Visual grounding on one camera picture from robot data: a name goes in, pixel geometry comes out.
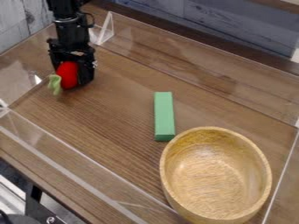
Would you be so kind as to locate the green rectangular block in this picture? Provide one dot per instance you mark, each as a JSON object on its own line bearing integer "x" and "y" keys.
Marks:
{"x": 164, "y": 116}

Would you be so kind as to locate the wooden oval bowl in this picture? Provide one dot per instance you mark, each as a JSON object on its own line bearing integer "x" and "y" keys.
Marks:
{"x": 216, "y": 175}

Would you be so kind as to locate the black metal frame base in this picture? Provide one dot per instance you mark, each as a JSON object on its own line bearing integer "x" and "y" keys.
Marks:
{"x": 37, "y": 214}

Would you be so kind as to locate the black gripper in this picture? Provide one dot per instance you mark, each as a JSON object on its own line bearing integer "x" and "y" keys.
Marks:
{"x": 78, "y": 51}

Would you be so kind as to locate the clear acrylic tray wall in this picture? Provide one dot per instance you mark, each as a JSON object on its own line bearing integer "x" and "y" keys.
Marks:
{"x": 91, "y": 190}

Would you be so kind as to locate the red plush strawberry toy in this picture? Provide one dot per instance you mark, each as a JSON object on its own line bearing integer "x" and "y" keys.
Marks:
{"x": 66, "y": 78}

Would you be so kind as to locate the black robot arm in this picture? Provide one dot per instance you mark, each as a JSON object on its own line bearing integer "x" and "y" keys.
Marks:
{"x": 71, "y": 21}

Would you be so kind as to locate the clear acrylic corner bracket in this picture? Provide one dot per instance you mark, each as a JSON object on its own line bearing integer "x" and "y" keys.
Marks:
{"x": 101, "y": 33}

